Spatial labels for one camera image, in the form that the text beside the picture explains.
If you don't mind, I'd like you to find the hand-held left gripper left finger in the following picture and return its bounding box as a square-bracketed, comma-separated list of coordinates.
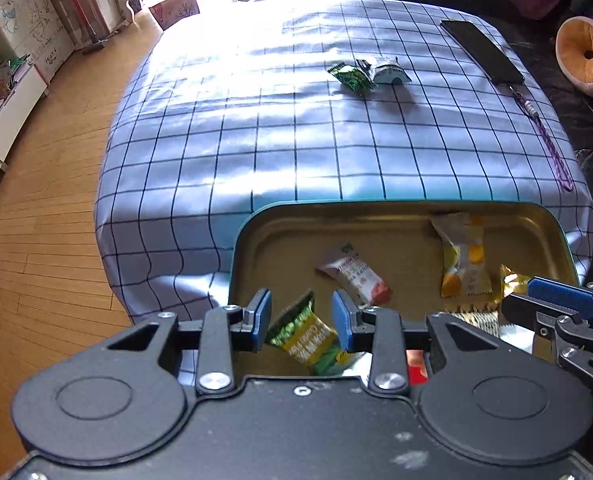
[105, 287, 273, 395]

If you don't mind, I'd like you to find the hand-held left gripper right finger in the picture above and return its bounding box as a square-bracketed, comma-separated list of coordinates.
[331, 289, 532, 395]

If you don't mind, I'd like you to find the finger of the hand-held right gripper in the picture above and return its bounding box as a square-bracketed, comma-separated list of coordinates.
[501, 292, 585, 367]
[527, 276, 593, 322]

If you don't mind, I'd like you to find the gold foil snack packet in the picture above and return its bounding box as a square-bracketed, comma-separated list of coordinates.
[499, 264, 532, 306]

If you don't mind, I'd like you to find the green yellow pea packet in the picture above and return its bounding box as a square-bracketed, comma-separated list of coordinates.
[265, 290, 348, 377]

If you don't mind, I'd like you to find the brown white patterned packet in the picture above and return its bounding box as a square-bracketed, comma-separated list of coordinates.
[444, 304, 515, 341]

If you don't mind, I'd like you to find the white red snack packet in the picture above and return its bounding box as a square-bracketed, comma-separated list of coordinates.
[317, 244, 393, 309]

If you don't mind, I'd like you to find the white yellow snack packet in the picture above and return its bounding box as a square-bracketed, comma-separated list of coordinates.
[430, 212, 493, 298]

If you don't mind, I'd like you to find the gold and teal tin box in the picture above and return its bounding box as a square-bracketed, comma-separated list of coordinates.
[226, 200, 580, 386]

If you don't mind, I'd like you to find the blue checked tablecloth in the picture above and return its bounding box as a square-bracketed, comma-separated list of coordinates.
[94, 0, 593, 326]

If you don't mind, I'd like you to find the round orange pink cushion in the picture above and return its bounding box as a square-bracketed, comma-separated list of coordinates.
[555, 16, 593, 98]

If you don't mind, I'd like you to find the small dark green packet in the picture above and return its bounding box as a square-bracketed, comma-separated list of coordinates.
[327, 62, 377, 96]

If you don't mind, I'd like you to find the light blue white packet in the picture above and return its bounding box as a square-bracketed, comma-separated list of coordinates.
[364, 57, 412, 86]

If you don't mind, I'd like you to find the black phone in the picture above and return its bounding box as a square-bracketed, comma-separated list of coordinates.
[440, 19, 526, 86]

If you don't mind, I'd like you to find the low white cabinet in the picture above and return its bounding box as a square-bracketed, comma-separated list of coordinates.
[0, 65, 50, 221]

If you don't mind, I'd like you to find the red stick vacuum cleaner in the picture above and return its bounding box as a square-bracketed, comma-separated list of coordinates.
[51, 0, 110, 56]

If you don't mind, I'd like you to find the white cartoon cabinet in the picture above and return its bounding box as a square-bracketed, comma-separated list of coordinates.
[0, 0, 77, 81]

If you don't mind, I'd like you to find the purple lanyard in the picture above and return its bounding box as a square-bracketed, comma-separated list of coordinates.
[508, 85, 576, 192]

